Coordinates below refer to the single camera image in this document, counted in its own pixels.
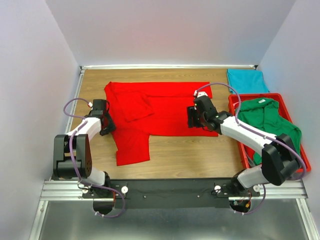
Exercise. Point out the red t-shirt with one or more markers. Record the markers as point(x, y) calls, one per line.
point(143, 109)

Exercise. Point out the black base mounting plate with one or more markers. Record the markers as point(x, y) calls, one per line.
point(171, 194)

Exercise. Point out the folded blue t-shirt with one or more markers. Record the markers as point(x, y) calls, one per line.
point(246, 81)

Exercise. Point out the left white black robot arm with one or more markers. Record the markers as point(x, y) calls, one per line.
point(72, 157)

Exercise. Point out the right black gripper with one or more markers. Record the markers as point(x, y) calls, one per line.
point(191, 112)

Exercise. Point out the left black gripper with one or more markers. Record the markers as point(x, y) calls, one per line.
point(112, 126)

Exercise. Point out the green t-shirt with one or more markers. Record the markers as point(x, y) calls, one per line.
point(263, 114)

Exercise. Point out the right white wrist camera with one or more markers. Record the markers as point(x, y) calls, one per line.
point(198, 94)

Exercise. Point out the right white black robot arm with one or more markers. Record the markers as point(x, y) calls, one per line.
point(279, 159)

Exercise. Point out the aluminium rail frame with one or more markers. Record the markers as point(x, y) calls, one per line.
point(67, 191)

